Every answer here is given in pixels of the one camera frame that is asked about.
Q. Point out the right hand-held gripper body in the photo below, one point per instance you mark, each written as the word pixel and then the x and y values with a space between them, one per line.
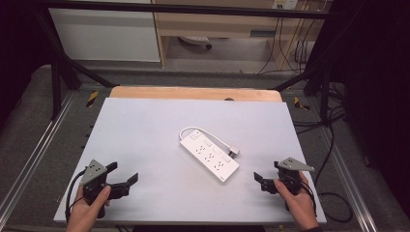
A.
pixel 294 165

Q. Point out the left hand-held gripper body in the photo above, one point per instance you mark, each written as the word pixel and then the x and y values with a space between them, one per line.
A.
pixel 93 172

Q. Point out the person's right hand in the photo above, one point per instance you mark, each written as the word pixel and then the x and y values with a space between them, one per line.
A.
pixel 299 206

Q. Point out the person's left hand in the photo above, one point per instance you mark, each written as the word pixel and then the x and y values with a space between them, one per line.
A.
pixel 84 216

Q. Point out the grey power plug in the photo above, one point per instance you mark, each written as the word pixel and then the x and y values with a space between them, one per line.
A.
pixel 234 151

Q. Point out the white power strip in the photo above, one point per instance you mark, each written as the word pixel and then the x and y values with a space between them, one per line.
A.
pixel 209 156

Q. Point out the yellow black tape marker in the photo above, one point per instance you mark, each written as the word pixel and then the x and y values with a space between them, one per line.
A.
pixel 92 98
pixel 300 103

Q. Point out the wooden table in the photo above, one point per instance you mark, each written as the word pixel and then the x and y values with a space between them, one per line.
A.
pixel 193 93

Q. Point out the white cabinet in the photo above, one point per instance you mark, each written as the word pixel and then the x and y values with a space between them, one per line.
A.
pixel 103 35

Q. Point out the office chair base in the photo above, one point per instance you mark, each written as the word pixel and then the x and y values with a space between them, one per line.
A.
pixel 196 40

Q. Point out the wooden desk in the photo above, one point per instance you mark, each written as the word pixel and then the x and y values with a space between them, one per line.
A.
pixel 219 24

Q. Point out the aluminium rail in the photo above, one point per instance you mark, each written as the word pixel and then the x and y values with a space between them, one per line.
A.
pixel 30 154
pixel 346 174

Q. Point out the white wall socket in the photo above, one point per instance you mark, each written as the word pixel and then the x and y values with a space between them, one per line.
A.
pixel 285 4

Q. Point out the black metal frame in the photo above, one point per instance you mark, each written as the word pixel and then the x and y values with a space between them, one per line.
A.
pixel 180 9

